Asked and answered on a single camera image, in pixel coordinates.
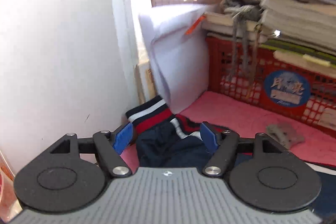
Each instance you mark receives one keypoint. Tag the white paper sheets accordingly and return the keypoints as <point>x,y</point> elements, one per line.
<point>179,61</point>

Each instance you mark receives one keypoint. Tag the navy white jacket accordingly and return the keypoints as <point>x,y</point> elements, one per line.
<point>267,184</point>

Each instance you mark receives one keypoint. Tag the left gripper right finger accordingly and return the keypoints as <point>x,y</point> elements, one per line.
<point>222,147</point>

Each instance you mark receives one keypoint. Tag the red plastic crate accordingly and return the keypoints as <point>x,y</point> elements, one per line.
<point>297,92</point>

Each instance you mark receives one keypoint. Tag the pink embossed table mat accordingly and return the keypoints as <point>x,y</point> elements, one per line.
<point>318,148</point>

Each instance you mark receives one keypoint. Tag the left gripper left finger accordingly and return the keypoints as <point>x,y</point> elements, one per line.
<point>110,146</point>

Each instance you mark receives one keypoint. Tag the stack of papers and booklets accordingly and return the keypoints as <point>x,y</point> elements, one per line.
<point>306,22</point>

